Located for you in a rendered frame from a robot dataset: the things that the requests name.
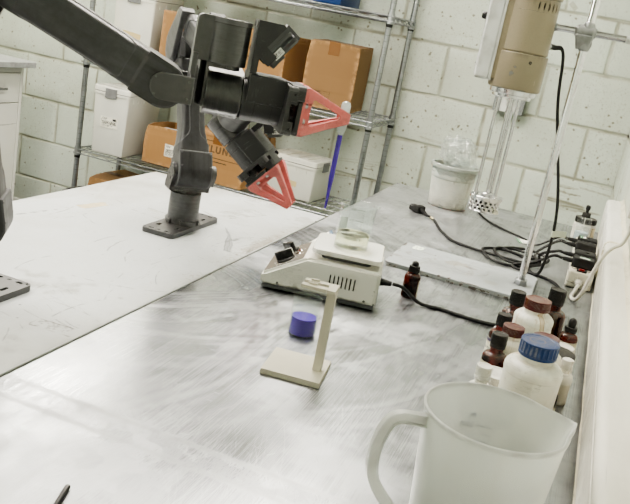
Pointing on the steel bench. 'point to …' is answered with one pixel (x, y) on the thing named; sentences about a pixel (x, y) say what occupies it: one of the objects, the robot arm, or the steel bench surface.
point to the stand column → (554, 154)
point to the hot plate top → (348, 252)
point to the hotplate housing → (349, 274)
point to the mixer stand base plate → (459, 270)
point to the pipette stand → (308, 365)
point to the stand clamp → (584, 34)
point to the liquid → (333, 167)
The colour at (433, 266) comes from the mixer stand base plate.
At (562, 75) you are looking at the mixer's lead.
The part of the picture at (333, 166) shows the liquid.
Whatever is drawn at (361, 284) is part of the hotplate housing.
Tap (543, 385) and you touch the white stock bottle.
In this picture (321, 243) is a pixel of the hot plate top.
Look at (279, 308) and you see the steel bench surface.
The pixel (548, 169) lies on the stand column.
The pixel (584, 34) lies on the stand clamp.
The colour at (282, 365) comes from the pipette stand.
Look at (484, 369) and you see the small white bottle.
